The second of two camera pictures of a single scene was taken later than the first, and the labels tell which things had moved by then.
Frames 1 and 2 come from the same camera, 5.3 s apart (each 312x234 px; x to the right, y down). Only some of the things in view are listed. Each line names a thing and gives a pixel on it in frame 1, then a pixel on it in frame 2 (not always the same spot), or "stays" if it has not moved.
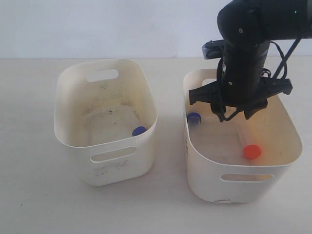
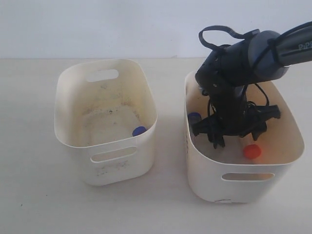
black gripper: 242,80 to 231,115
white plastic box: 104,111 stays
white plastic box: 218,170 stays
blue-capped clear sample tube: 138,130 stays
